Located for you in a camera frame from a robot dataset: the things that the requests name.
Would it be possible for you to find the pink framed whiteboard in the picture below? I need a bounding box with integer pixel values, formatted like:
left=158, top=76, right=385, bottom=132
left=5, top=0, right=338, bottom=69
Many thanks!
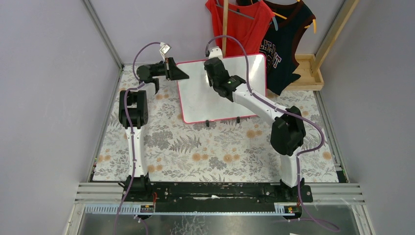
left=177, top=53, right=266, bottom=124

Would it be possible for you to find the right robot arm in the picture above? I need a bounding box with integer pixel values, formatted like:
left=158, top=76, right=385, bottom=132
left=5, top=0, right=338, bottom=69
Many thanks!
left=204, top=57, right=306, bottom=188

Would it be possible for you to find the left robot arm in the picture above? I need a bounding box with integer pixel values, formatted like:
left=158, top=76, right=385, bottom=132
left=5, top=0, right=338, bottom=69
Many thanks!
left=118, top=57, right=189, bottom=195

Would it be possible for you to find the floral table mat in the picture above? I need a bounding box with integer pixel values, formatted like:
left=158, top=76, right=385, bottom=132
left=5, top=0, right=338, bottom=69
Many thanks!
left=92, top=66, right=339, bottom=183

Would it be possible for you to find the red tank top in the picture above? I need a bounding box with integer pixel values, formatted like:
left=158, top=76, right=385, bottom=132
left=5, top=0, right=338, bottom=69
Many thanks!
left=205, top=0, right=275, bottom=54

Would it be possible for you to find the wooden clothes rack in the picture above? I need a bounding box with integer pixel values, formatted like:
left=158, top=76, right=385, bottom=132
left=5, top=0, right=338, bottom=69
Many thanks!
left=216, top=0, right=357, bottom=91

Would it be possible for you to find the dark navy jersey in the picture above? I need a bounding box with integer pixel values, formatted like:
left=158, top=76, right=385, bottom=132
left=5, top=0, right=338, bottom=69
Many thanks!
left=236, top=0, right=317, bottom=96

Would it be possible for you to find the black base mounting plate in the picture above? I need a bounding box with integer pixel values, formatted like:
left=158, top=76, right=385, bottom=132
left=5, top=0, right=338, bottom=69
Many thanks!
left=123, top=182, right=313, bottom=212

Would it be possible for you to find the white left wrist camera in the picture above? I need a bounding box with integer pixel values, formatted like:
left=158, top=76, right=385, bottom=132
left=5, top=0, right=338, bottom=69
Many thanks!
left=159, top=42, right=171, bottom=60

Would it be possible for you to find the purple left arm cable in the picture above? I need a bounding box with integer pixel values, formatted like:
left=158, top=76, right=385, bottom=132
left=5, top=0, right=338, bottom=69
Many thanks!
left=113, top=42, right=162, bottom=235

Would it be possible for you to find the white slotted cable duct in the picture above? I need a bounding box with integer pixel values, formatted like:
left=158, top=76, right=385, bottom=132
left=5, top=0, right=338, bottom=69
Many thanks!
left=84, top=204, right=295, bottom=217

